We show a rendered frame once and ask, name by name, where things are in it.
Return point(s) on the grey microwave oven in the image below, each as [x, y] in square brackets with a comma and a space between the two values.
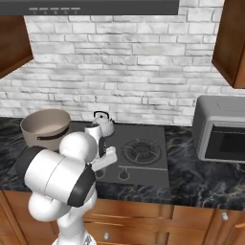
[220, 137]

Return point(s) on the grey range hood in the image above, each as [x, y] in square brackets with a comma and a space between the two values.
[95, 6]

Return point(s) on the beige cooking pot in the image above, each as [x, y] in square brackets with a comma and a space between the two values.
[44, 134]

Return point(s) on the round silver door knob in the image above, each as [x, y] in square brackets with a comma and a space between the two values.
[225, 216]

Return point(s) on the round grey hob knob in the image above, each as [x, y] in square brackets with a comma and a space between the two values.
[123, 175]
[100, 173]

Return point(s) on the brown wooden drawer front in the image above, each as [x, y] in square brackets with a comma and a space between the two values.
[134, 209]

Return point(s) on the round silver drawer knob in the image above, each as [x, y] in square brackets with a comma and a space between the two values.
[106, 236]

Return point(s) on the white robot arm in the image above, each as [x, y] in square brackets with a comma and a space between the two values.
[54, 175]

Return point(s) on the brown wooden cabinet door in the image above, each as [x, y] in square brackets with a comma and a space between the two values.
[220, 231]
[16, 220]

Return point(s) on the brown drawer front with knob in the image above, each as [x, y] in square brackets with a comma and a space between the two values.
[137, 234]

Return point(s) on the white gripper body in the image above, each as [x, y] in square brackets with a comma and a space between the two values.
[106, 158]

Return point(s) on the dark grey hob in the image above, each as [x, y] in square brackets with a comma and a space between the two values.
[143, 173]

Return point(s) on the brown wooden wall cabinet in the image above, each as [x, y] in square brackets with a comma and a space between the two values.
[231, 41]
[12, 44]

